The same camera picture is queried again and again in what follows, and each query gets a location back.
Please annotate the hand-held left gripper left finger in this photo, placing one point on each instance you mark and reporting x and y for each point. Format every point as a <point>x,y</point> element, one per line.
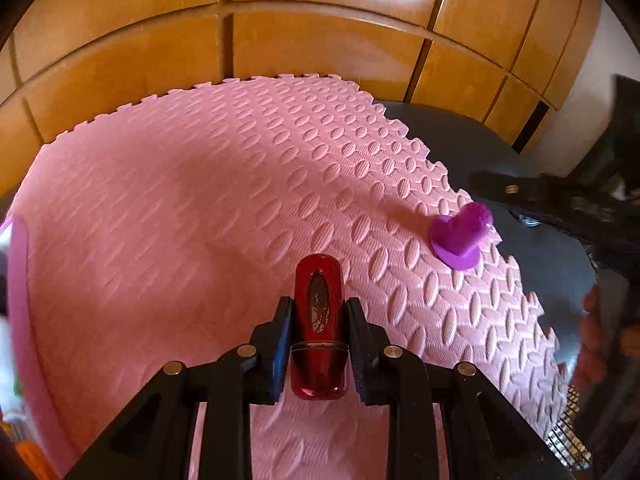
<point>282,345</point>

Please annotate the dark red lipstick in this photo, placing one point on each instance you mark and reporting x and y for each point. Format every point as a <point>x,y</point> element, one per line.
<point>317,310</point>

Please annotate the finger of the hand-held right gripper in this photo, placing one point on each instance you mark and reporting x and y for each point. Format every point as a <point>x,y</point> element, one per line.
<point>520,191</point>
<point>555,221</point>

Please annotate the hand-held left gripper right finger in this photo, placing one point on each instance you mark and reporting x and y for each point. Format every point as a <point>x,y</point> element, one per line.
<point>357,345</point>

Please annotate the orange plastic piece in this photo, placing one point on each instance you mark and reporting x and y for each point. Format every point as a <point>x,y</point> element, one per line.
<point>32,452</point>

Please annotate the black fan grille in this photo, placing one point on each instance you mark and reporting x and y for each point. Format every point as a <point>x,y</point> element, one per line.
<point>565,440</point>

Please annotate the pink shallow box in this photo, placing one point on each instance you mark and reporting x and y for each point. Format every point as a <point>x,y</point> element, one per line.
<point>19,280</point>

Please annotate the purple plastic flanged part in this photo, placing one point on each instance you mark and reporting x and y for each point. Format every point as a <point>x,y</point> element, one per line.
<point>457,240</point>

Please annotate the pink foam mat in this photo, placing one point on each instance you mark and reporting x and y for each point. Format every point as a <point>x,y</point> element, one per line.
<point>200,185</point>

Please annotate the wooden wardrobe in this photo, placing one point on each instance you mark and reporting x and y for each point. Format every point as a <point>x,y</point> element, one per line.
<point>300,35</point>

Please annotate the person's right hand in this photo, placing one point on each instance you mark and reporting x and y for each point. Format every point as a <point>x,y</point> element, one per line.
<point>592,330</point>

